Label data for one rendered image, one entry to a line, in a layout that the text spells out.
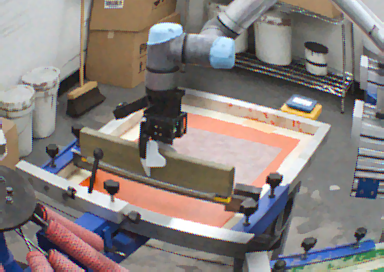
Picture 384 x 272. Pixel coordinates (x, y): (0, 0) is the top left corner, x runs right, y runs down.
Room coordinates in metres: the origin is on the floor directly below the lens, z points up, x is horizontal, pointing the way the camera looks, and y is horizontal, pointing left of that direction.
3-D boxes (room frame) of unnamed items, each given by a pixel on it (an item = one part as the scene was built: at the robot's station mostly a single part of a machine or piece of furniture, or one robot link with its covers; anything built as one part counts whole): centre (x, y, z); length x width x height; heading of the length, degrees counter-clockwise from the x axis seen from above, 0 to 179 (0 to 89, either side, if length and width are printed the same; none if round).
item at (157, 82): (1.87, 0.07, 1.28); 0.08 x 0.08 x 0.05
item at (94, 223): (1.60, 0.22, 1.02); 0.17 x 0.06 x 0.05; 156
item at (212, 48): (1.87, -0.03, 1.35); 0.11 x 0.11 x 0.08; 82
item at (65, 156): (2.00, 0.34, 0.98); 0.30 x 0.05 x 0.07; 156
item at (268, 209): (1.78, -0.17, 0.98); 0.30 x 0.05 x 0.07; 156
